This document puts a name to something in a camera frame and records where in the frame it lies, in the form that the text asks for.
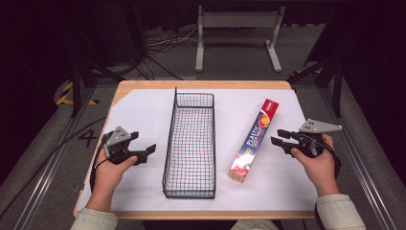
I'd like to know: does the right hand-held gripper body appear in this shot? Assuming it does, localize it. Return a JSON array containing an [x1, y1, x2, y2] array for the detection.
[[286, 118, 344, 159]]

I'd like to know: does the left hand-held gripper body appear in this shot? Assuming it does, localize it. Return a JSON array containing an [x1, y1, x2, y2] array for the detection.
[[101, 126, 142, 165]]

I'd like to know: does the long plastic wrap box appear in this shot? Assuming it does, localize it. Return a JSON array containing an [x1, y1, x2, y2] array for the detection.
[[227, 98, 281, 184]]

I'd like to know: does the black wire basket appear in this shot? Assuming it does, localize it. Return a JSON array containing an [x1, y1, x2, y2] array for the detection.
[[161, 86, 217, 200]]

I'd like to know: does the person's left hand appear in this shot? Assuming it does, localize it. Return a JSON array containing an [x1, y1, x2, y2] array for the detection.
[[93, 149, 139, 194]]

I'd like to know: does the person's right hand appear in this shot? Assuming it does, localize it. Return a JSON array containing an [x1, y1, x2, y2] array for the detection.
[[290, 133, 340, 197]]

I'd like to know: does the black tripod stand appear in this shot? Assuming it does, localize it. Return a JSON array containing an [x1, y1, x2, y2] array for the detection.
[[287, 57, 345, 118], [65, 6, 126, 119]]

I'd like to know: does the white paper sheet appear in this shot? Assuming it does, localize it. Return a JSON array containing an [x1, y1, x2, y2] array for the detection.
[[78, 88, 319, 213]]

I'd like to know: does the yellow black hazard tape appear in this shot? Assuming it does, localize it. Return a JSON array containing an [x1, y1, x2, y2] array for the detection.
[[56, 80, 99, 106]]

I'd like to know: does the white metal stand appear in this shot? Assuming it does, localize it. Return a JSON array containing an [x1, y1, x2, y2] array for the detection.
[[194, 4, 286, 73]]

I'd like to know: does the left hand-held gripper black cable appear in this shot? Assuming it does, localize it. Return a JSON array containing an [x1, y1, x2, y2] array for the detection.
[[89, 136, 110, 194]]

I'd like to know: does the hand-held gripper black cable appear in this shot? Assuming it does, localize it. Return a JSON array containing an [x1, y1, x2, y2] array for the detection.
[[314, 139, 343, 180], [89, 136, 110, 194]]

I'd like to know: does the right hand-held gripper black cable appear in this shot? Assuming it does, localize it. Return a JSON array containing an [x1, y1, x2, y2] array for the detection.
[[314, 139, 343, 180]]

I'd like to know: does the aluminium floor rail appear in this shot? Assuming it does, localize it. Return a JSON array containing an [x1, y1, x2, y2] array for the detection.
[[318, 85, 398, 230], [11, 85, 97, 230]]

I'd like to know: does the bundle of floor cables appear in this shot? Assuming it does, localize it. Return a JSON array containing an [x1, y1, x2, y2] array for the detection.
[[146, 26, 199, 55]]

